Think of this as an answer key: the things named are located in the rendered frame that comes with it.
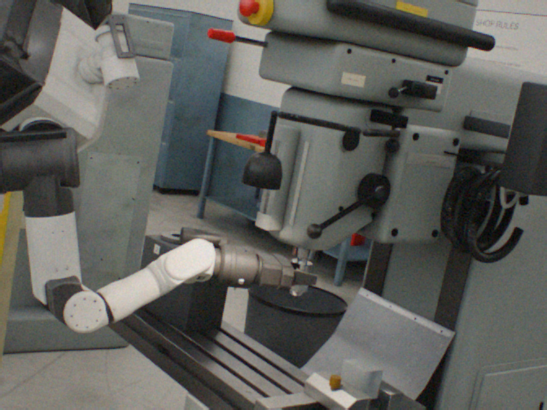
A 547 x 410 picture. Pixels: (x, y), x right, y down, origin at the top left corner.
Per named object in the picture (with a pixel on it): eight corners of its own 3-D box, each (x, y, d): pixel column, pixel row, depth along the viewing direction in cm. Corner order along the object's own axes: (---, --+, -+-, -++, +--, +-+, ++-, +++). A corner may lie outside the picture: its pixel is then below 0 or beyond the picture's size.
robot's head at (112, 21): (97, 73, 157) (112, 57, 151) (86, 32, 158) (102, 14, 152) (126, 72, 160) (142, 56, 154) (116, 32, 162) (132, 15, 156)
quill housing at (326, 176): (304, 257, 160) (337, 95, 154) (244, 228, 175) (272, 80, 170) (372, 257, 172) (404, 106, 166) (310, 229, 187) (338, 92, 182)
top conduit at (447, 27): (336, 12, 140) (340, -8, 140) (321, 10, 144) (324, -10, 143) (494, 53, 169) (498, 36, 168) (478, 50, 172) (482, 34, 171)
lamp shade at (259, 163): (236, 182, 146) (242, 149, 145) (247, 179, 153) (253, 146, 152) (274, 191, 145) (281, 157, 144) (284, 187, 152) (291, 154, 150)
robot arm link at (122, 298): (166, 303, 161) (77, 351, 153) (146, 293, 170) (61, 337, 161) (148, 256, 158) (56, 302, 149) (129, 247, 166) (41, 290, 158)
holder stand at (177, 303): (184, 333, 199) (198, 255, 196) (133, 303, 214) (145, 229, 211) (220, 328, 208) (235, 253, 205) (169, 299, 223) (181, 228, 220)
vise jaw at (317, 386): (344, 420, 150) (348, 400, 149) (303, 391, 159) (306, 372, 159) (367, 416, 154) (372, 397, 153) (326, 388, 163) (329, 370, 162)
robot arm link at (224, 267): (236, 281, 165) (181, 274, 162) (223, 293, 174) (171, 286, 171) (239, 228, 169) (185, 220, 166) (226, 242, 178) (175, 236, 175)
